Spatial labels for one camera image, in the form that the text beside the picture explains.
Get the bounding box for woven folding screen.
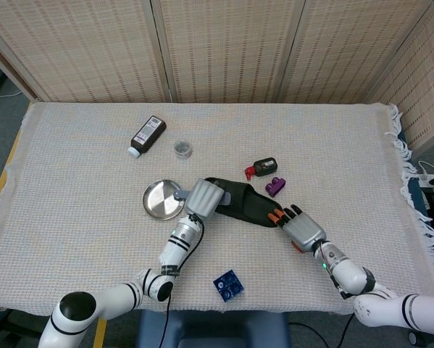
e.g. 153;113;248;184
0;0;434;150

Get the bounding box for beige woven tablecloth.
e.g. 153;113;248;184
0;101;434;316

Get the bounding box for white power strip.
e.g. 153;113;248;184
417;161;434;188

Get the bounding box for blue circuit board piece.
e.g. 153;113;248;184
212;269;246;303

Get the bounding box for brown bottle white cap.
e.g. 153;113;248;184
127;115;167;159

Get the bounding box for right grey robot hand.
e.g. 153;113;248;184
267;204;328;254

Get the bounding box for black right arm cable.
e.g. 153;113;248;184
341;312;356;348

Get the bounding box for purple building block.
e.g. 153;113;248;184
264;176;288;198

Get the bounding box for round steel plate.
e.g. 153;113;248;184
141;180;187;220

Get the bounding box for black pouch with orange handles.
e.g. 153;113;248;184
204;176;291;229

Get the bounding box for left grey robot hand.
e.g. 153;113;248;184
184;180;228;221

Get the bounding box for small black bottle red cap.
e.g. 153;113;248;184
243;157;278;181

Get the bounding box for small clear plastic jar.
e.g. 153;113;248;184
173;139;194;159

